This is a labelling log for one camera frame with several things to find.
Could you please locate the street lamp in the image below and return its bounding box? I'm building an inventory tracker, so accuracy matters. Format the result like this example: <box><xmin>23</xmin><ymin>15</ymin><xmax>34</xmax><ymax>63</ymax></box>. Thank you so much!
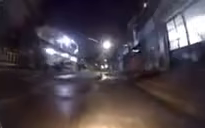
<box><xmin>101</xmin><ymin>39</ymin><xmax>113</xmax><ymax>51</ymax></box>

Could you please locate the dark asphalt road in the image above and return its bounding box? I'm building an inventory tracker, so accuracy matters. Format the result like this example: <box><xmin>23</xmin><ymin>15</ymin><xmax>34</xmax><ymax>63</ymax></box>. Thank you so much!
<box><xmin>0</xmin><ymin>68</ymin><xmax>205</xmax><ymax>128</ymax></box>

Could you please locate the building with bright lights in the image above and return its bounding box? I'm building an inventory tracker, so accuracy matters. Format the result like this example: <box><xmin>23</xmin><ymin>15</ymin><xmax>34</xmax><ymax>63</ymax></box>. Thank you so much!
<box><xmin>34</xmin><ymin>25</ymin><xmax>81</xmax><ymax>72</ymax></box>

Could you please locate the building with large lit window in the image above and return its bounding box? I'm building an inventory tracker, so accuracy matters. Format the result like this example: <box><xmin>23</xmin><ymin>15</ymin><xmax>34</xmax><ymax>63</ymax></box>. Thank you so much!
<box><xmin>123</xmin><ymin>0</ymin><xmax>205</xmax><ymax>76</ymax></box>

